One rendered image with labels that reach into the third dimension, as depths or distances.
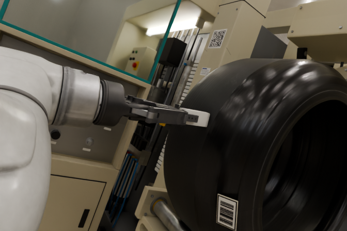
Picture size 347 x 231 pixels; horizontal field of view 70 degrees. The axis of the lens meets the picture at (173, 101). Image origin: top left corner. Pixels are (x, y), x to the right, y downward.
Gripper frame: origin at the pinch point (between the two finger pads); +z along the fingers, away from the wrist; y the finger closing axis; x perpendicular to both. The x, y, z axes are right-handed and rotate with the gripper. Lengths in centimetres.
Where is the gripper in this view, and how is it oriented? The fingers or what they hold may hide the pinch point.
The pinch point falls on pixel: (193, 117)
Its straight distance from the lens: 51.0
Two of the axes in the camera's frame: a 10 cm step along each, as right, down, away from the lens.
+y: -5.0, -1.6, 8.5
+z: 8.3, 1.7, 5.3
